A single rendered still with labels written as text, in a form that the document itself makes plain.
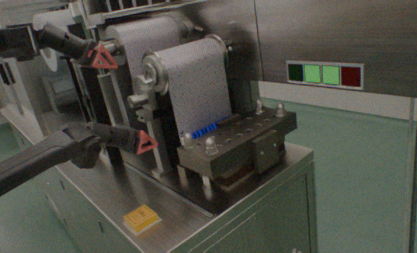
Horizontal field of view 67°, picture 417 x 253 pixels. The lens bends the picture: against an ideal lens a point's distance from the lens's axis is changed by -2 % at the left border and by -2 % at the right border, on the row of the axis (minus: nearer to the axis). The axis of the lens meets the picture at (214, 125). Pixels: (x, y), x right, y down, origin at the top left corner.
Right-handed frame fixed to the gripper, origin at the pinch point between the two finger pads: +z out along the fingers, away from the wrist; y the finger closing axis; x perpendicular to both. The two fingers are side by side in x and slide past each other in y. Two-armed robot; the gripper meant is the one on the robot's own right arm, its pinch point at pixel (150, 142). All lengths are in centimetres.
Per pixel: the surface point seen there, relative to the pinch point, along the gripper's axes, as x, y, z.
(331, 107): 61, -99, 288
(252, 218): -14.8, 25.9, 24.9
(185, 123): 8.1, 0.8, 10.8
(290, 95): 69, -157, 284
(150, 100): 12.5, -6.6, 0.7
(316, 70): 33, 32, 29
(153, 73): 20.7, -2.2, -3.3
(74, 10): 46, -74, -10
